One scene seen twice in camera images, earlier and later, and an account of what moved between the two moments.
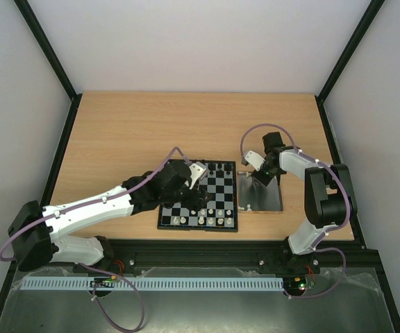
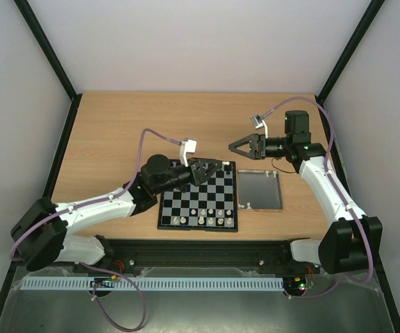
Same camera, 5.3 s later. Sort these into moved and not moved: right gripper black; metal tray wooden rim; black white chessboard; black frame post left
Moved: right gripper black
Not moved: black white chessboard; black frame post left; metal tray wooden rim
